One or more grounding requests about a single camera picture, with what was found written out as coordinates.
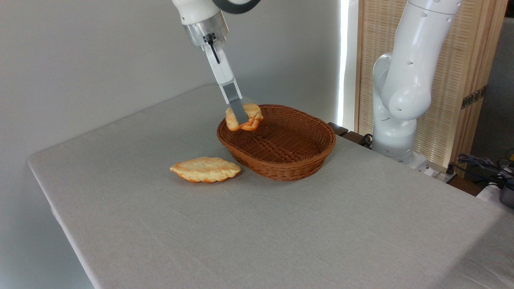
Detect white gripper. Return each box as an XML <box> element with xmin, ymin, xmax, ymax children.
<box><xmin>201</xmin><ymin>38</ymin><xmax>250</xmax><ymax>125</ymax></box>

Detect small round bread roll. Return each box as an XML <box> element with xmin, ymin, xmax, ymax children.
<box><xmin>225</xmin><ymin>104</ymin><xmax>264</xmax><ymax>132</ymax></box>

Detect flat leaf-shaped bread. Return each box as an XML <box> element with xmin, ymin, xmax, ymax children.
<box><xmin>169</xmin><ymin>157</ymin><xmax>242</xmax><ymax>183</ymax></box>

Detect brown wicker basket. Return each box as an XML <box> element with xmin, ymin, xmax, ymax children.
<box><xmin>217</xmin><ymin>104</ymin><xmax>337</xmax><ymax>182</ymax></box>

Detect grey tablecloth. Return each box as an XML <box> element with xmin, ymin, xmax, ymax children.
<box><xmin>27</xmin><ymin>83</ymin><xmax>514</xmax><ymax>289</ymax></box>

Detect white power strip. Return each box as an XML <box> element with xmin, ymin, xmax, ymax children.
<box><xmin>418</xmin><ymin>163</ymin><xmax>456</xmax><ymax>182</ymax></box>

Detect brass screen hinge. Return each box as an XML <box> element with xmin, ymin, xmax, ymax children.
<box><xmin>461</xmin><ymin>85</ymin><xmax>487</xmax><ymax>110</ymax></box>

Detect slatted wooden folding screen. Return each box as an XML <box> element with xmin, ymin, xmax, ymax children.
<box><xmin>355</xmin><ymin>0</ymin><xmax>508</xmax><ymax>177</ymax></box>

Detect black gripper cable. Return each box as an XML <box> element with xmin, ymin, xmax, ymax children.
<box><xmin>205</xmin><ymin>34</ymin><xmax>220</xmax><ymax>65</ymax></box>

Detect black cable bundle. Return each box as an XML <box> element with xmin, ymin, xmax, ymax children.
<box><xmin>456</xmin><ymin>154</ymin><xmax>514</xmax><ymax>189</ymax></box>

